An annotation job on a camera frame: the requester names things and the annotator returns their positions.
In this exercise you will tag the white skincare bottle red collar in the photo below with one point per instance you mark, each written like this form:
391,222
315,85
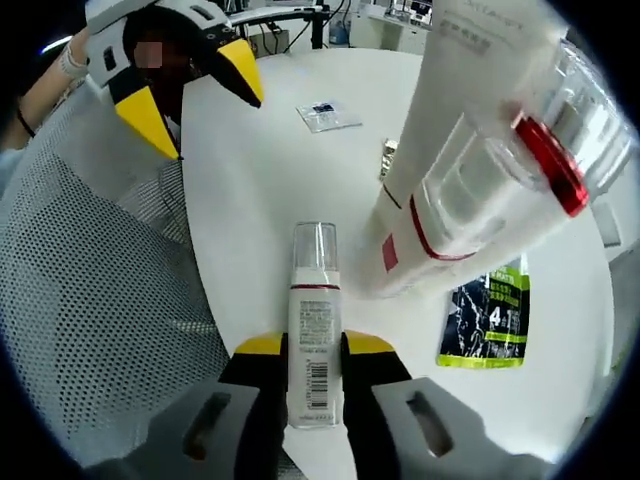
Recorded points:
575,150

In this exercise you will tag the white skincare tube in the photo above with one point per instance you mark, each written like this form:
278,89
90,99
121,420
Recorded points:
450,75

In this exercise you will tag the grey mesh chair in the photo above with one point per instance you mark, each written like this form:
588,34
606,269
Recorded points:
100,300

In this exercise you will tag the small clear bottle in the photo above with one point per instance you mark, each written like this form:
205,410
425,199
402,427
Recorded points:
315,350

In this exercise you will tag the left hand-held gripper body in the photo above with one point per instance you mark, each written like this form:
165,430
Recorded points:
115,12

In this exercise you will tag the clear skincare sachet blue print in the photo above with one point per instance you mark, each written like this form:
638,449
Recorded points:
327,116

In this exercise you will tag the pale wrist watch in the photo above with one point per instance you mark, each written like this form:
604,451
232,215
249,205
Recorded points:
72,62

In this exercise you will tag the gold foil skincare sachet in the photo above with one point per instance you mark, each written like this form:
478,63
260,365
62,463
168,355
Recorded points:
387,160

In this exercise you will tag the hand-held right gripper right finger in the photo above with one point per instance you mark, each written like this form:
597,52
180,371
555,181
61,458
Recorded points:
385,400

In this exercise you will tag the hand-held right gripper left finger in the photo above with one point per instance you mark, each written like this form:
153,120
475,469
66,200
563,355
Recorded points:
250,400

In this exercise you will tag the black green skincare sachet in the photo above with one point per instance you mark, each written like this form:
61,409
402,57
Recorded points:
485,325

